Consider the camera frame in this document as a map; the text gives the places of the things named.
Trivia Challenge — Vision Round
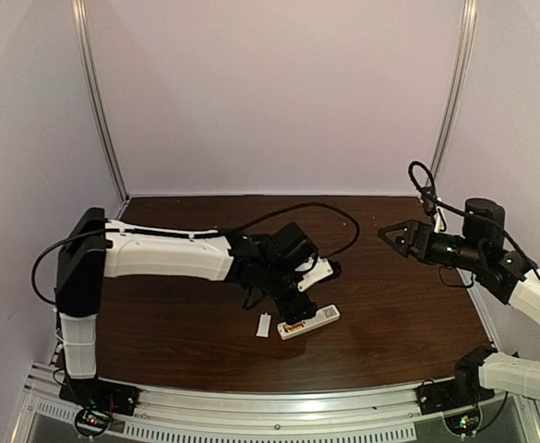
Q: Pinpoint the copper AA battery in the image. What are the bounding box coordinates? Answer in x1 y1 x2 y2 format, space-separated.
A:
283 322 304 333

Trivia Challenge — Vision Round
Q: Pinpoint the white remote control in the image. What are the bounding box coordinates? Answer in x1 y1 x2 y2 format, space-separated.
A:
277 305 341 341

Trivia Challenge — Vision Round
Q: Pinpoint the white battery cover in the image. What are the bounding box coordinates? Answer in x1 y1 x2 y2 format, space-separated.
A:
256 313 271 338

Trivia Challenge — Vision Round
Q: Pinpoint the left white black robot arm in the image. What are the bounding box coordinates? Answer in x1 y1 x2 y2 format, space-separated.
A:
54 208 318 381

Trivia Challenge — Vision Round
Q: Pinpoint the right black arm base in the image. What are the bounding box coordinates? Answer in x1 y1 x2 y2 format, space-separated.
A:
414 378 495 415

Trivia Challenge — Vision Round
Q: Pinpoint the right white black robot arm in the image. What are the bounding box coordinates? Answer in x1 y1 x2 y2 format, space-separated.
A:
378 198 540 401

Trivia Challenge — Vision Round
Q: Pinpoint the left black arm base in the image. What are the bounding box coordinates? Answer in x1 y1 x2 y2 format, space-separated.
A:
59 374 141 416

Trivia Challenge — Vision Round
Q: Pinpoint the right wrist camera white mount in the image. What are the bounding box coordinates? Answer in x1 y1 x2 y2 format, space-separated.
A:
431 196 447 233

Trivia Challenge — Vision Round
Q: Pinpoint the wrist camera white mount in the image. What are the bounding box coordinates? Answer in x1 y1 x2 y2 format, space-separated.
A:
431 196 447 233
294 257 342 292

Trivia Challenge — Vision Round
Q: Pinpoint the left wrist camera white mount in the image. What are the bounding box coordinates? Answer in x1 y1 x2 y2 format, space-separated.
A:
294 257 342 292

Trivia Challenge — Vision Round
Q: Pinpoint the front aluminium rail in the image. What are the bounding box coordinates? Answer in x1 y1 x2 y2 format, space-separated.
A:
6 362 540 442

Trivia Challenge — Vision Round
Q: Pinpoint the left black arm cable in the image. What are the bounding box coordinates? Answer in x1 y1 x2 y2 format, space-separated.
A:
31 201 361 305

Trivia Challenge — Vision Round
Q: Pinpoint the right aluminium frame post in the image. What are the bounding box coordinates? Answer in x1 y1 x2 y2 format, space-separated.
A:
430 0 478 181

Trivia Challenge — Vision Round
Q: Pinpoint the aluminium frame post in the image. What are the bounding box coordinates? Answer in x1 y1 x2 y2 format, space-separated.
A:
430 0 478 181
71 0 129 203

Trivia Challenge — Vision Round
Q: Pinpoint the left aluminium frame post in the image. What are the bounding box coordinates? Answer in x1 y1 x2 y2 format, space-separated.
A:
71 0 129 203

